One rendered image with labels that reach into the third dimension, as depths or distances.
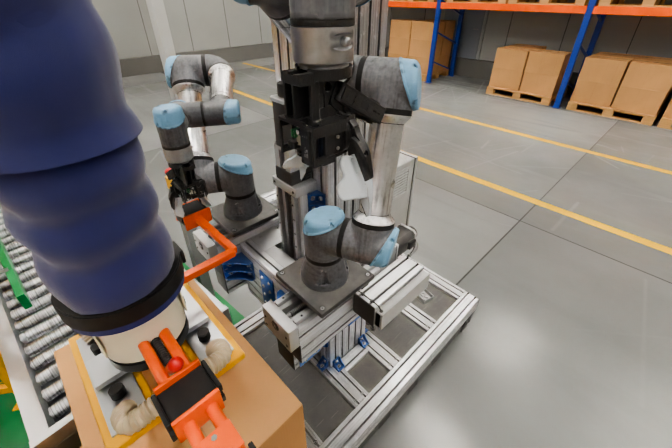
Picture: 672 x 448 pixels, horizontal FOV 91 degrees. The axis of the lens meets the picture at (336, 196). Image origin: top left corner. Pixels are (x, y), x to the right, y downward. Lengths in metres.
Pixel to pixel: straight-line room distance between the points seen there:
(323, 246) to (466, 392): 1.42
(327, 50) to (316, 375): 1.62
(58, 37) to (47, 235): 0.29
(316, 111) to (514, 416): 1.95
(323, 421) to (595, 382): 1.50
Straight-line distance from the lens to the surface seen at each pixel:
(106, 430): 0.91
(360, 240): 0.88
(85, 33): 0.58
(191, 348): 0.94
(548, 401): 2.29
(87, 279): 0.70
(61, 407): 1.70
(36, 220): 0.65
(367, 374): 1.84
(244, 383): 1.00
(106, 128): 0.59
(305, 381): 1.83
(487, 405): 2.15
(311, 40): 0.40
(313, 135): 0.40
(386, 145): 0.83
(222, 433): 0.68
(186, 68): 1.43
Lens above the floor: 1.80
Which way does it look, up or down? 32 degrees down
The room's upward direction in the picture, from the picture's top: straight up
